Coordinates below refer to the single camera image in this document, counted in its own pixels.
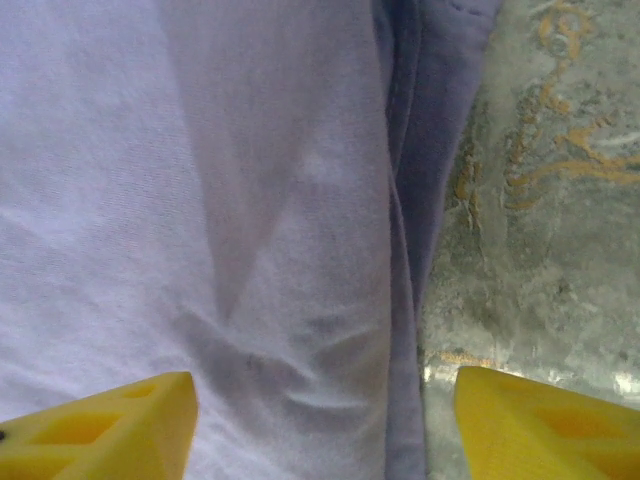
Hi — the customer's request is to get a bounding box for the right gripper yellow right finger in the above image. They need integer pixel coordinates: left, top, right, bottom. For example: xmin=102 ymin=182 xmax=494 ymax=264
xmin=452 ymin=365 xmax=640 ymax=480

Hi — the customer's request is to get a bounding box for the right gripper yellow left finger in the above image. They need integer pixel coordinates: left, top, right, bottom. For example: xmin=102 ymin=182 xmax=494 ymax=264
xmin=0 ymin=370 xmax=200 ymax=480

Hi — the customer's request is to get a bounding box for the purple t-shirt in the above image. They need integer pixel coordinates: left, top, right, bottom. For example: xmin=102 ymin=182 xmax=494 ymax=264
xmin=0 ymin=0 xmax=504 ymax=480

